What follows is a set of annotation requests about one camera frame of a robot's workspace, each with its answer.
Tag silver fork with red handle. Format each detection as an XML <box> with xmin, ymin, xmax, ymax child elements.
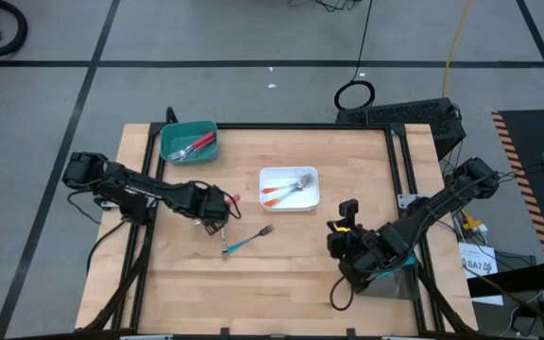
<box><xmin>166</xmin><ymin>130</ymin><xmax>216</xmax><ymax>161</ymax></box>
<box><xmin>175</xmin><ymin>136</ymin><xmax>218</xmax><ymax>162</ymax></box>

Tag yellow power plugs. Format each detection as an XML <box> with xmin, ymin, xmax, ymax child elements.
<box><xmin>462</xmin><ymin>211</ymin><xmax>489</xmax><ymax>236</ymax></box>

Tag silver fork with orange handle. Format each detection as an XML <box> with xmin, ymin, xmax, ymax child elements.
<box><xmin>263</xmin><ymin>178</ymin><xmax>312</xmax><ymax>209</ymax></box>
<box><xmin>261</xmin><ymin>173</ymin><xmax>315</xmax><ymax>196</ymax></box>

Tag black computer case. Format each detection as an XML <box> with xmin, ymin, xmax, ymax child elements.
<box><xmin>335</xmin><ymin>97</ymin><xmax>468</xmax><ymax>161</ymax></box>

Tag yellow hanging cable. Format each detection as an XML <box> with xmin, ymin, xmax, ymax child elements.
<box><xmin>442</xmin><ymin>0</ymin><xmax>472</xmax><ymax>99</ymax></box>

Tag black metal table frame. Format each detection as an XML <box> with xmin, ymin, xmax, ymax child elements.
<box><xmin>76</xmin><ymin>121</ymin><xmax>479</xmax><ymax>340</ymax></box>

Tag black hanging cable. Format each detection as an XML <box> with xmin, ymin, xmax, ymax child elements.
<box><xmin>332</xmin><ymin>0</ymin><xmax>377</xmax><ymax>112</ymax></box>

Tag silver metal bracket plate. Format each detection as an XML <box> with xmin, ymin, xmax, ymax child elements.
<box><xmin>397</xmin><ymin>192</ymin><xmax>420</xmax><ymax>210</ymax></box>

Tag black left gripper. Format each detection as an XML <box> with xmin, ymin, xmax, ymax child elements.
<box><xmin>184</xmin><ymin>184</ymin><xmax>231</xmax><ymax>237</ymax></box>

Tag white plastic bin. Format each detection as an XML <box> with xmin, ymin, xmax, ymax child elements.
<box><xmin>258</xmin><ymin>165</ymin><xmax>320</xmax><ymax>213</ymax></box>

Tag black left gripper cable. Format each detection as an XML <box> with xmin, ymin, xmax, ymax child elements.
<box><xmin>191</xmin><ymin>178</ymin><xmax>244</xmax><ymax>221</ymax></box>

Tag white paper label sheet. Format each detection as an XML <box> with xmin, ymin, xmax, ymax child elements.
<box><xmin>458</xmin><ymin>242</ymin><xmax>505</xmax><ymax>307</ymax></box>

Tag grey translucent bin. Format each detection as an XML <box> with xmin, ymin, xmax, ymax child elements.
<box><xmin>357</xmin><ymin>254</ymin><xmax>420</xmax><ymax>302</ymax></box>

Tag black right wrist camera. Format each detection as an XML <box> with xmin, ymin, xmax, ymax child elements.
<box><xmin>338</xmin><ymin>198</ymin><xmax>361</xmax><ymax>224</ymax></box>

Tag teal plastic bin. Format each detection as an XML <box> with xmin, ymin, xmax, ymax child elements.
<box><xmin>159</xmin><ymin>120</ymin><xmax>220</xmax><ymax>166</ymax></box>

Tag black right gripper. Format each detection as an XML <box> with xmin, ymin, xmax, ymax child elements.
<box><xmin>327</xmin><ymin>225</ymin><xmax>397</xmax><ymax>297</ymax></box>

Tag silver fork with blue handle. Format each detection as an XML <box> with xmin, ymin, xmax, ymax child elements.
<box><xmin>227</xmin><ymin>223</ymin><xmax>276</xmax><ymax>251</ymax></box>
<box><xmin>394</xmin><ymin>254</ymin><xmax>418</xmax><ymax>273</ymax></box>

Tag black hazard striped mat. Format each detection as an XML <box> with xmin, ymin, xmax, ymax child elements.
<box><xmin>491</xmin><ymin>108</ymin><xmax>544</xmax><ymax>265</ymax></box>

